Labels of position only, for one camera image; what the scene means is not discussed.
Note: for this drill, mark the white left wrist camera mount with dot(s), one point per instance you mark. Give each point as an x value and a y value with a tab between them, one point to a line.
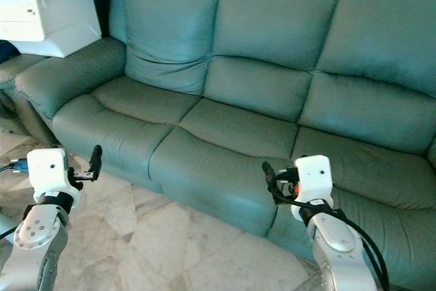
46	167

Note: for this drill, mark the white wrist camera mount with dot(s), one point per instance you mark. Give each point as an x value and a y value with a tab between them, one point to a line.
313	175
46	167

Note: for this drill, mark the dark blue item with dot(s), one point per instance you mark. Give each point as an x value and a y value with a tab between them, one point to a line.
7	51

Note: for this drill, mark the green leather three-seat sofa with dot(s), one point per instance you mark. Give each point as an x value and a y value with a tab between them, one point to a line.
245	120

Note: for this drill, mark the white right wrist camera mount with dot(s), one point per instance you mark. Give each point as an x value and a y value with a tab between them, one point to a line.
313	175

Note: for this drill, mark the white plastic box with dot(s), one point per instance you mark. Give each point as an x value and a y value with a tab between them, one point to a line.
48	22

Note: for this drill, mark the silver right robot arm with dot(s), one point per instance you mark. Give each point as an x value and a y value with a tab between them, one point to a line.
337	250

